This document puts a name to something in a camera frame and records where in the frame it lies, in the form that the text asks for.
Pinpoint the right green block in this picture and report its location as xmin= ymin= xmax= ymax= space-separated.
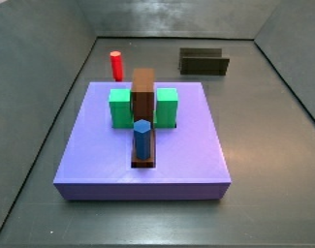
xmin=156 ymin=88 xmax=179 ymax=128

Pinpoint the blue hexagonal peg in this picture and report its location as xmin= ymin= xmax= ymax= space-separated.
xmin=135 ymin=119 xmax=151 ymax=160

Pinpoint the brown rectangular block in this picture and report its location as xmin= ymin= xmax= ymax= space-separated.
xmin=132 ymin=68 xmax=156 ymax=168

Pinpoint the green block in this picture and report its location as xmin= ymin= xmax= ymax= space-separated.
xmin=109 ymin=88 xmax=133 ymax=129
xmin=156 ymin=88 xmax=179 ymax=128

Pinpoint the red cylinder peg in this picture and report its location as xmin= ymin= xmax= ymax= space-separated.
xmin=111 ymin=50 xmax=124 ymax=81

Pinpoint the purple board base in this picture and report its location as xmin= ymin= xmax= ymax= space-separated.
xmin=54 ymin=82 xmax=231 ymax=201

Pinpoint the left green block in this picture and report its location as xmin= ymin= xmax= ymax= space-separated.
xmin=109 ymin=88 xmax=133 ymax=129

